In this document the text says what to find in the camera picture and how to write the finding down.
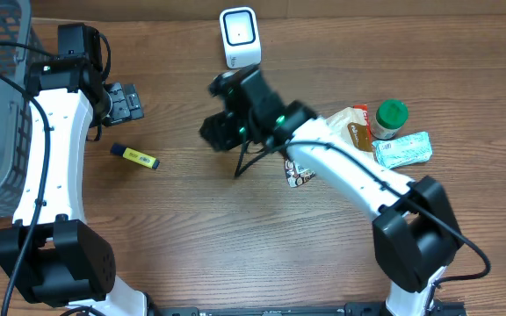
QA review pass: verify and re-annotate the brown white snack pouch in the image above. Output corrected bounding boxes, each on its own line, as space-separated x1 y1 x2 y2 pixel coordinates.
284 105 374 188

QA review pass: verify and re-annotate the yellow glue stick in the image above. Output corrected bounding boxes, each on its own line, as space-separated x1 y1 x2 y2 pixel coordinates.
110 143 160 169

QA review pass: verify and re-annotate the red white snack bar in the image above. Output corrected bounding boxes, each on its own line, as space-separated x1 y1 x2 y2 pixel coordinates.
354 104 372 134

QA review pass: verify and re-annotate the grey tape roll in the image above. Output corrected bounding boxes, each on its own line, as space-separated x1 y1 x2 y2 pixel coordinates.
371 99 408 140

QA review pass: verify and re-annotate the teal white tissue pack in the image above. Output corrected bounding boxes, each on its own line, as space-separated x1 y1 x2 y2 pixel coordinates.
372 132 433 169

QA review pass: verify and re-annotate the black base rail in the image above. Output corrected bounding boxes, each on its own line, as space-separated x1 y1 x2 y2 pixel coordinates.
147 302 469 316

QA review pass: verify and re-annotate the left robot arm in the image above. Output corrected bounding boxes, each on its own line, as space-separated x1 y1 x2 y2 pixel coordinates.
0 24 156 315

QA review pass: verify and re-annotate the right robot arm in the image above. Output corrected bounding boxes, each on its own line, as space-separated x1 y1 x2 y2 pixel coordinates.
199 65 466 315

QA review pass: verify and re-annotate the white barcode scanner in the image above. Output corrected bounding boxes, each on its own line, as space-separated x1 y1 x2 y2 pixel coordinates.
219 6 262 69

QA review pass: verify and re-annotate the grey plastic mesh basket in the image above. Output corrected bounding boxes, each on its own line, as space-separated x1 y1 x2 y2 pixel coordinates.
0 0 45 218

